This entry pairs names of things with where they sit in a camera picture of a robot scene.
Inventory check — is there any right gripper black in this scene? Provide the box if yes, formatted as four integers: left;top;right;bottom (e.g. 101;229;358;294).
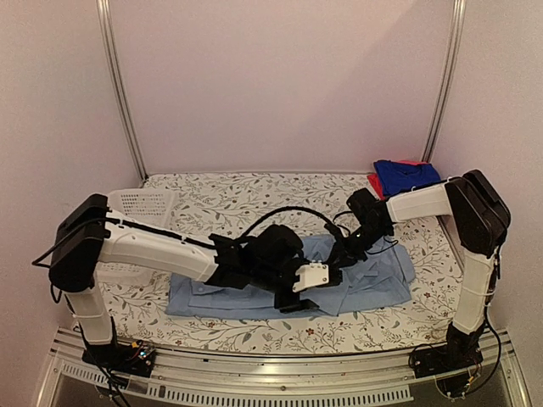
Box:
327;222;390;269

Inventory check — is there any light blue shirt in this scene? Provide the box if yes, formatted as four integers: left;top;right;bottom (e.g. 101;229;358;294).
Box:
165;238;415;320

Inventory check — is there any blue printed t-shirt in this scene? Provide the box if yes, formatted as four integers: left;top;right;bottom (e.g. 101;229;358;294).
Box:
373;159;441;198

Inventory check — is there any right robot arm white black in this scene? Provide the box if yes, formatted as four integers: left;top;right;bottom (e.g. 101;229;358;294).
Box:
328;170;511;370

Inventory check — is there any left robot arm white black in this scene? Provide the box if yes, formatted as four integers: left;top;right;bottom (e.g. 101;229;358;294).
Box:
32;194;329;368

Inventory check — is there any white plastic laundry basket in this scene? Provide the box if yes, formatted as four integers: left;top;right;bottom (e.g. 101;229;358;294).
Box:
97;188;176;286

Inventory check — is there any folded pink garment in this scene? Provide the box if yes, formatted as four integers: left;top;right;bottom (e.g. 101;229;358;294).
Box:
367;159;427;200

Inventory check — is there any floral table mat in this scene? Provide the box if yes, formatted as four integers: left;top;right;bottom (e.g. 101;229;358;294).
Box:
101;173;462;354

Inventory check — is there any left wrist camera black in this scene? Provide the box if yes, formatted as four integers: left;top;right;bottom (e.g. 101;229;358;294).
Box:
253;225;305;271

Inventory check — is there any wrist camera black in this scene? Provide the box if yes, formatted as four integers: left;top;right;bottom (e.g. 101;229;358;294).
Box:
347;188;385;225
253;225;305;271

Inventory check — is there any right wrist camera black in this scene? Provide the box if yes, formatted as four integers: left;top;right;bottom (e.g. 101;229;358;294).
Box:
347;188;385;225

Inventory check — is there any aluminium front rail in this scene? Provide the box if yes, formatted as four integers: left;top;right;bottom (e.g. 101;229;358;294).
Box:
33;328;535;406

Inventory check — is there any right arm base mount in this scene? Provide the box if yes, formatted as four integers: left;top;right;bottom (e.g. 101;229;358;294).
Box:
408;340;483;378

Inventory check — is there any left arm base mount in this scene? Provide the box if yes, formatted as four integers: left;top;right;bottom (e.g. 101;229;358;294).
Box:
82;340;156;378

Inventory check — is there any right aluminium corner post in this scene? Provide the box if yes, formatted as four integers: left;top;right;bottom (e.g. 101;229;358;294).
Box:
422;0;467;162

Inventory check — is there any aluminium corner post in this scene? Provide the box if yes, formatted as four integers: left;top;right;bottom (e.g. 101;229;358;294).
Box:
422;0;467;162
96;0;148;183

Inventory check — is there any left aluminium corner post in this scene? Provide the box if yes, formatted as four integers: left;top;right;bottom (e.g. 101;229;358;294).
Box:
96;0;148;183

